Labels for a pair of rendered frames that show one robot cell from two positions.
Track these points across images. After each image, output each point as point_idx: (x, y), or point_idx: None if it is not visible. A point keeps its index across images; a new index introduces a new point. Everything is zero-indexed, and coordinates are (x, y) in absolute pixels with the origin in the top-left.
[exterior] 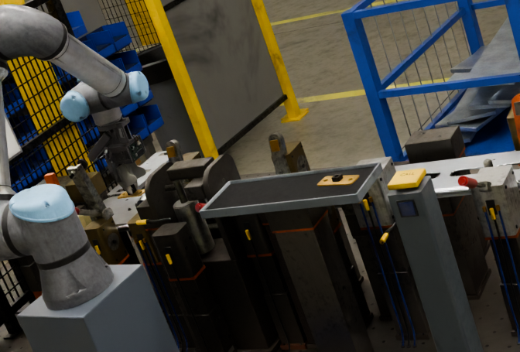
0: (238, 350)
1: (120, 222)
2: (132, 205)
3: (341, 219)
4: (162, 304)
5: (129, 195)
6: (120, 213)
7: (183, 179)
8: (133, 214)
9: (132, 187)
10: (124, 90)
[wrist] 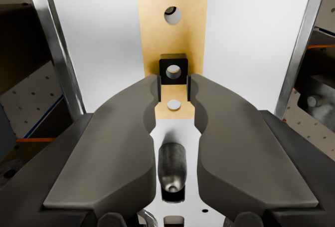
0: None
1: (80, 32)
2: None
3: (308, 132)
4: (52, 105)
5: (155, 66)
6: None
7: (316, 115)
8: (131, 53)
9: (187, 80)
10: None
